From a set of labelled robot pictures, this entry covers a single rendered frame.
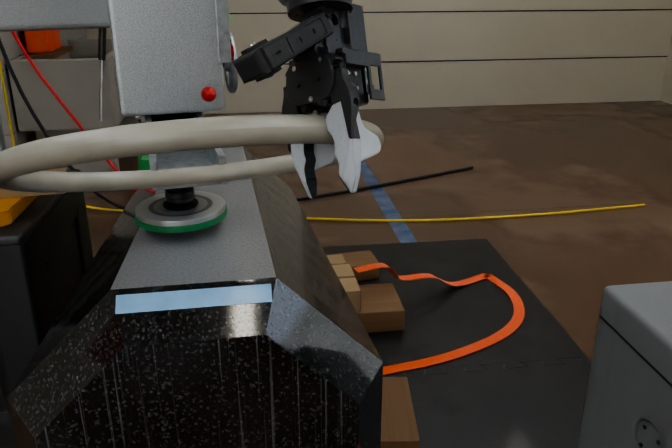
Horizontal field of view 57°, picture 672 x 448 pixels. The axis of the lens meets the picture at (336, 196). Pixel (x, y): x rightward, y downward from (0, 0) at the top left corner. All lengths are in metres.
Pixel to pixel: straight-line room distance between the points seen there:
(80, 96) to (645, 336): 3.83
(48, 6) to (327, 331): 1.22
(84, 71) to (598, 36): 5.30
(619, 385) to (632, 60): 6.66
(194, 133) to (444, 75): 6.32
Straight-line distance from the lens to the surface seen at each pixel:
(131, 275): 1.36
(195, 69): 1.38
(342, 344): 1.37
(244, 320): 1.27
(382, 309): 2.56
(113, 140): 0.61
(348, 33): 0.70
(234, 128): 0.60
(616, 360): 1.25
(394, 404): 2.03
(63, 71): 4.42
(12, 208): 1.94
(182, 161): 1.20
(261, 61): 0.60
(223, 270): 1.33
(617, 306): 1.22
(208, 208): 1.52
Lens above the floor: 1.40
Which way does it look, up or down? 20 degrees down
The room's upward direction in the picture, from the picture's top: straight up
